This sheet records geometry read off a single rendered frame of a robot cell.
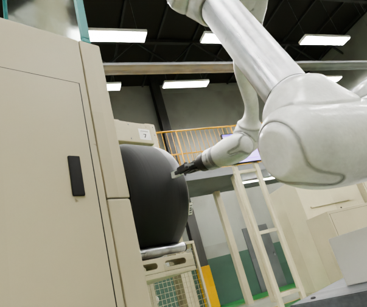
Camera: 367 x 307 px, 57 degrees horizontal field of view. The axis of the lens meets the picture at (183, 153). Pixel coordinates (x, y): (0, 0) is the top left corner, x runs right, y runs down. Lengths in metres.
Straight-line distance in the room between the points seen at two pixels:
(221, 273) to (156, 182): 10.08
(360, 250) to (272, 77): 0.36
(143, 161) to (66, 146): 0.91
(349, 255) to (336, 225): 5.08
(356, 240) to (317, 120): 0.23
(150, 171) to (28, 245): 1.00
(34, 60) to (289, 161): 0.50
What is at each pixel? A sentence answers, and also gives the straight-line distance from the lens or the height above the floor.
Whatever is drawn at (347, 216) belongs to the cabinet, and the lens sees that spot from 5.96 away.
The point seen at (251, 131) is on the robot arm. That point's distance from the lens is 1.36.
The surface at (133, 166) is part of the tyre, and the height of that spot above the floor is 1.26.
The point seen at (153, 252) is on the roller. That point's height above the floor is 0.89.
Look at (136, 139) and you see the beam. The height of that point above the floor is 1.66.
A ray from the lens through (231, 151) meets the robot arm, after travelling 1.25.
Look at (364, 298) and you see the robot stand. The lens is 0.58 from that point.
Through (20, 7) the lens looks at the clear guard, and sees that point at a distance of 1.39.
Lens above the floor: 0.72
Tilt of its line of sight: 21 degrees up
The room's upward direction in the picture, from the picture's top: 16 degrees counter-clockwise
